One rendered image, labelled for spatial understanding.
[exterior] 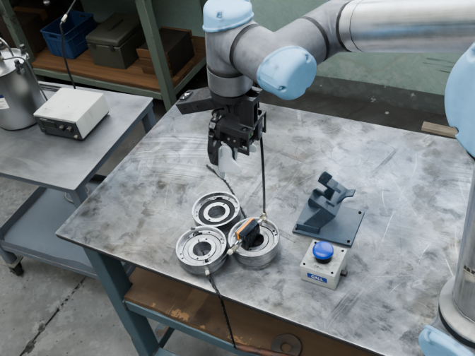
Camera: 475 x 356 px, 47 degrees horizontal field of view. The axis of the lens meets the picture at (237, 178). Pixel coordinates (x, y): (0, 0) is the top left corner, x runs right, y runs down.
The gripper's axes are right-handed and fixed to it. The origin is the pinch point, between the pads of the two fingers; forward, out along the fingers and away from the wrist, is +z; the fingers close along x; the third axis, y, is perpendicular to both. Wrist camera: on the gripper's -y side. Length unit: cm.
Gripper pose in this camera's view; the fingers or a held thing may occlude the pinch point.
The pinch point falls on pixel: (225, 164)
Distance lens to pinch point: 107.7
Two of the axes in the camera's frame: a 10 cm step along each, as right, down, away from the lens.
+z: 0.3, 6.8, 7.3
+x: 4.7, -6.6, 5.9
